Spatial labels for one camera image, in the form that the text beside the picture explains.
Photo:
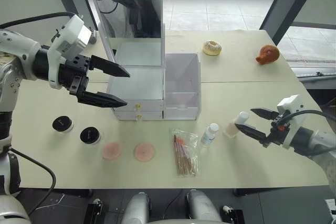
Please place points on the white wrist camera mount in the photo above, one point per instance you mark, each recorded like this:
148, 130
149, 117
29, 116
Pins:
68, 37
290, 106

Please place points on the sprinkled white donut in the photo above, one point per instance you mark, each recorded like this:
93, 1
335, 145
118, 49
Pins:
212, 47

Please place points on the white makeup organizer with mirror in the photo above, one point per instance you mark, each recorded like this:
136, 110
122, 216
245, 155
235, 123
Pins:
181, 77

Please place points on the white drawer with gold knob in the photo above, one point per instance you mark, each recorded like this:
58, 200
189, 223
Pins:
151, 115
149, 105

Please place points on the beige foundation bottle white cap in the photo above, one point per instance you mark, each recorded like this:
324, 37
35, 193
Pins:
233, 128

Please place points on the pink round makeup sponge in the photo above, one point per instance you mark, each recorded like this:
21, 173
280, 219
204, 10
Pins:
111, 150
144, 151

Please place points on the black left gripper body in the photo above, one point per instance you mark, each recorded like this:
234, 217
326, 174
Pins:
76, 77

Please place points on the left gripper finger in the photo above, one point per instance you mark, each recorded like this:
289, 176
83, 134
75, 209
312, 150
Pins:
110, 68
102, 100

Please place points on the clear bottle with white cap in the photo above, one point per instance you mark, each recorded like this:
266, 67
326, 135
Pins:
209, 135

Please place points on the black round compact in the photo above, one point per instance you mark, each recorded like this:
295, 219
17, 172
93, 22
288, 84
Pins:
62, 124
90, 135

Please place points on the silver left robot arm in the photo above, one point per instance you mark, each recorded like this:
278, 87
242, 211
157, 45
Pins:
18, 48

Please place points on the grey metal window rail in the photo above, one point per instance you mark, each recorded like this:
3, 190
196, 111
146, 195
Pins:
317, 78

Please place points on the silver rounded robot leg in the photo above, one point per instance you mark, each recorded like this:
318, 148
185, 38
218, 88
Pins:
202, 207
136, 208

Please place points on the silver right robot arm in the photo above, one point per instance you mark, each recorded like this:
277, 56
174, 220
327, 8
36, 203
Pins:
319, 145

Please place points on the brush set in clear bag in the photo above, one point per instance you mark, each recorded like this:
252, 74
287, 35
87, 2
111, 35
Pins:
185, 155

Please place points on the brown bread toy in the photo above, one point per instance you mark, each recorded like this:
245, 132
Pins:
267, 54

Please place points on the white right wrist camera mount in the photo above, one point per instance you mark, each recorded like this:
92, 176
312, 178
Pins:
290, 106

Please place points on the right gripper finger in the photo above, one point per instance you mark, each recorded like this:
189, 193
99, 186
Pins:
265, 113
253, 131

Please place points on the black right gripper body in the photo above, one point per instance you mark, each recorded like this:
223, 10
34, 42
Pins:
277, 132

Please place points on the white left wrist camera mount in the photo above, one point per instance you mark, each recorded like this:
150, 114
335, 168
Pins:
68, 37

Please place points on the black table foot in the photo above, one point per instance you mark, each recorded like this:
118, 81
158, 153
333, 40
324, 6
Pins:
245, 192

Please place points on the black box with white knob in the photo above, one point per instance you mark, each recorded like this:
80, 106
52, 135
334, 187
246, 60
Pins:
95, 212
233, 214

